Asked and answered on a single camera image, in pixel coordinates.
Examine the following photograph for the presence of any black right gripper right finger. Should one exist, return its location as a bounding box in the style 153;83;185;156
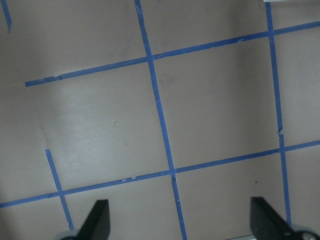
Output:
250;197;295;240

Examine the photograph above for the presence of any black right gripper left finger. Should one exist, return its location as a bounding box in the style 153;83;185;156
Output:
76;199;111;240

